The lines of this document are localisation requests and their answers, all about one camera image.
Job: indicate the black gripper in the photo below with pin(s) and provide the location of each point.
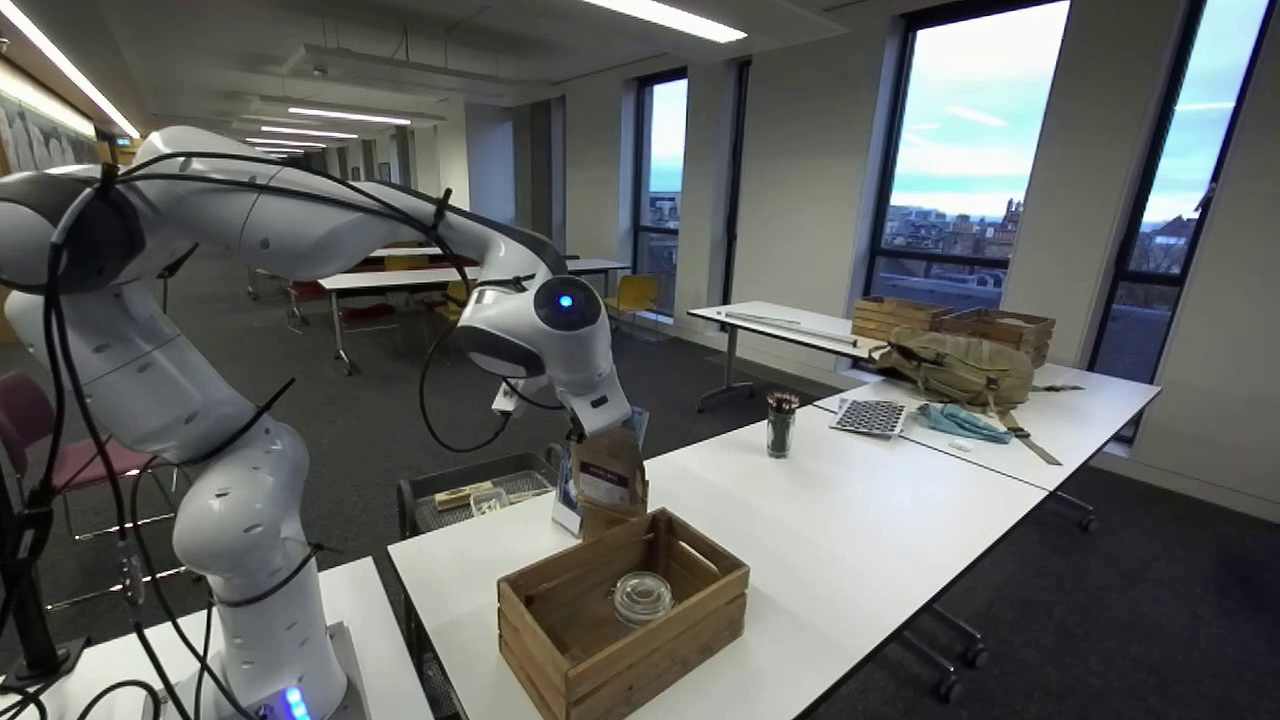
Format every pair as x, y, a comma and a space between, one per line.
601, 430

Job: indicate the brown paper bag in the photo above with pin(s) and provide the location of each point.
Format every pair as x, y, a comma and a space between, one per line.
608, 473
613, 521

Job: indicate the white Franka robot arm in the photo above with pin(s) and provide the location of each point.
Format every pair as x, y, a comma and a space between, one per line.
241, 521

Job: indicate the wooden slat box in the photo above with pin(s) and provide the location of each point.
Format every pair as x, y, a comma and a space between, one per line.
621, 643

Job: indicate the brown cardboard box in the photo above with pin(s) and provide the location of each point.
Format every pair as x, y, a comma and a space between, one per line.
1013, 327

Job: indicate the yellow chair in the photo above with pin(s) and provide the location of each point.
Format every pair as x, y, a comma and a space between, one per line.
632, 294

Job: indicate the clear plastic tray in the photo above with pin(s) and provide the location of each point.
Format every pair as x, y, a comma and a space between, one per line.
472, 495

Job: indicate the objects inside crate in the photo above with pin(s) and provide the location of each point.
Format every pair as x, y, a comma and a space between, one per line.
640, 599

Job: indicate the dark drinking cup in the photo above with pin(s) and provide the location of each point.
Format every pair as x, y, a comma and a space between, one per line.
782, 426

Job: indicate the white background table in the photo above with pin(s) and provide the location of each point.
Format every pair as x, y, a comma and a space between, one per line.
785, 327

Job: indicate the narrow window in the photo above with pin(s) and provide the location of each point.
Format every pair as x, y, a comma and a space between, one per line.
662, 185

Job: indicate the grey mesh pad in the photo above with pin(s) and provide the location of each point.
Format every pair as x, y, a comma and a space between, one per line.
868, 418

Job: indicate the light wooden crate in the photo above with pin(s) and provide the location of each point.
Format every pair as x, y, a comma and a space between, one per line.
888, 316

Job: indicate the teal flat item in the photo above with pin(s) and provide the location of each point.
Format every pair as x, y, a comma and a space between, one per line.
963, 423

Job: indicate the olive canvas bag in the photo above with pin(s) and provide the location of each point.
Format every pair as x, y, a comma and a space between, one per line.
963, 363

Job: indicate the black table leg casters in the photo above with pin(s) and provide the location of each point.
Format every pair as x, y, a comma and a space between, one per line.
941, 646

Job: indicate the large window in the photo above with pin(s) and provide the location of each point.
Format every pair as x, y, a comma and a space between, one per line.
967, 146

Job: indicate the maroon chair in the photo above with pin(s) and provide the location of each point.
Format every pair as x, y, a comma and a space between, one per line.
75, 460

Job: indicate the black tripod stand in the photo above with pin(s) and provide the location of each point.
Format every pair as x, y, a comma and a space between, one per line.
25, 586

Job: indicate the long ceiling light strip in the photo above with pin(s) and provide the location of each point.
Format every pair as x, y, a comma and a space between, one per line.
66, 65

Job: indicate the tall window dark frame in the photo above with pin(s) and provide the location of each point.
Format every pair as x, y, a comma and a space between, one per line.
1183, 203

